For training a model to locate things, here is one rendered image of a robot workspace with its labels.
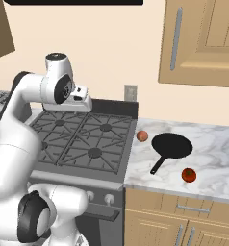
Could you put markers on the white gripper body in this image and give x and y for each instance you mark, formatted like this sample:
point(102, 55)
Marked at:
point(78, 105)

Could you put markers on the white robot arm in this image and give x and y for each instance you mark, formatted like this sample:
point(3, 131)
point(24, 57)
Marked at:
point(17, 153)

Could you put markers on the dark grey gas stove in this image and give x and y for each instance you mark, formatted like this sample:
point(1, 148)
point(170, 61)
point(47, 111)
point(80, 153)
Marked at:
point(87, 141)

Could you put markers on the orange-brown onion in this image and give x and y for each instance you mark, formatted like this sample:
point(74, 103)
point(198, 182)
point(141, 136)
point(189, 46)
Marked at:
point(142, 135)

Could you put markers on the white stove knob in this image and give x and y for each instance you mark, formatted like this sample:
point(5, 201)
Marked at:
point(109, 199)
point(90, 195)

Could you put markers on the black frying pan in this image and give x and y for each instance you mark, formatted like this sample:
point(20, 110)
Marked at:
point(172, 145)

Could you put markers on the red tomato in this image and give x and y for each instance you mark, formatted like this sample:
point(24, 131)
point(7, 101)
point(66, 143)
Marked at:
point(189, 175)

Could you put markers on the black range hood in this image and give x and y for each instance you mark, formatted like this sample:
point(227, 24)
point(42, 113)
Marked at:
point(74, 2)

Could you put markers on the light wood drawer front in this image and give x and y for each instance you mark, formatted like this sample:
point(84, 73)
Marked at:
point(155, 200)

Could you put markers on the light wood base cupboard door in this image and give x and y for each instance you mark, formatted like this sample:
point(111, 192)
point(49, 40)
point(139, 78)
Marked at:
point(216, 235)
point(151, 229)

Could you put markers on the grey wall outlet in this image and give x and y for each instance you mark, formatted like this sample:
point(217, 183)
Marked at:
point(131, 93)

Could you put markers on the light wood wall cupboard door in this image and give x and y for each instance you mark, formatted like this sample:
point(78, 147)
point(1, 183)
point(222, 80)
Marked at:
point(212, 41)

